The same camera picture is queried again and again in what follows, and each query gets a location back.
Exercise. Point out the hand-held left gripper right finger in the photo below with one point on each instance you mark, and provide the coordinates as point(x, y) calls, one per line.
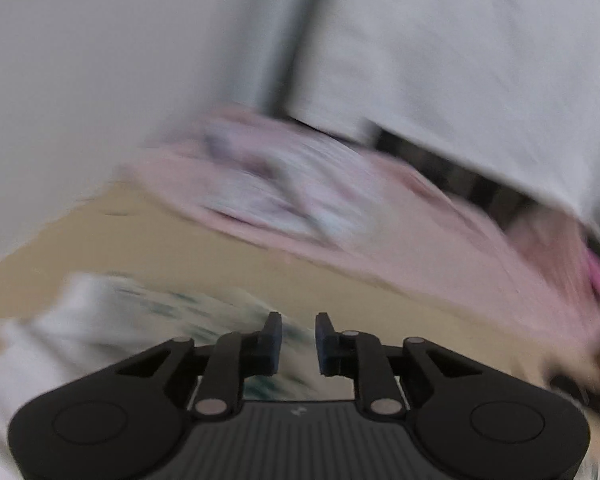
point(324, 349)

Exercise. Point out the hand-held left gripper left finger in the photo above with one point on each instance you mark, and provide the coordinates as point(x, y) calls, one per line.
point(272, 346)

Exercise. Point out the white teal floral garment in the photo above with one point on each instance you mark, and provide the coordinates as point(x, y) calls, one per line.
point(105, 310)

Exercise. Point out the pink printed cloth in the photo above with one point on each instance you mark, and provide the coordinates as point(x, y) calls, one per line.
point(430, 260)

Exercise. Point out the dark ribbed radiator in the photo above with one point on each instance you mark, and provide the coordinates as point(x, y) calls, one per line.
point(430, 160)

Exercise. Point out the white fabric cover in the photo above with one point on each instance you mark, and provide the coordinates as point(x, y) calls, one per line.
point(455, 60)

